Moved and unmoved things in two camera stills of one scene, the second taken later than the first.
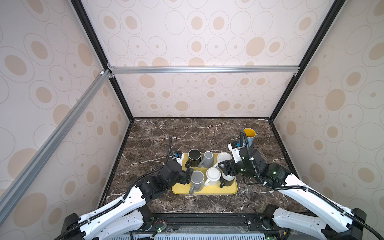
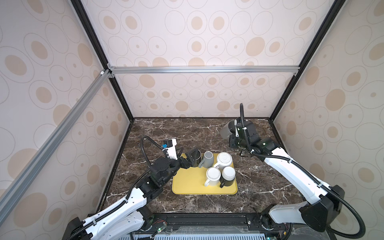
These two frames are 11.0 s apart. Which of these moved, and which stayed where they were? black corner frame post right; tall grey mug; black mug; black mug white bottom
Moved: tall grey mug
Stayed: black corner frame post right; black mug white bottom; black mug
